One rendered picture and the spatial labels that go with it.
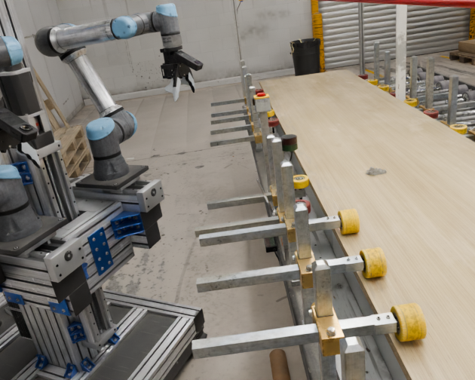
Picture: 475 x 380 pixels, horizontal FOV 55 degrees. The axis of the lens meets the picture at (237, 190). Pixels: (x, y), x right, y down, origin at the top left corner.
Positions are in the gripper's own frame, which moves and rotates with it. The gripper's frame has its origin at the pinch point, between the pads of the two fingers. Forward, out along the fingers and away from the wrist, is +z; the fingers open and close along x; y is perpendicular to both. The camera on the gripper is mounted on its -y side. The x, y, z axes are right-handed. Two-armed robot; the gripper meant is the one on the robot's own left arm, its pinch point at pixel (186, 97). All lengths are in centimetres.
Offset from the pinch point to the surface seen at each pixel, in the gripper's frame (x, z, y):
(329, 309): 74, 33, -75
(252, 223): 17, 46, -30
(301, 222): 52, 23, -63
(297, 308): 42, 62, -55
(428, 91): -146, 36, -82
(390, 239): 25, 42, -82
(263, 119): -37.7, 20.6, -16.2
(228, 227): 21, 46, -22
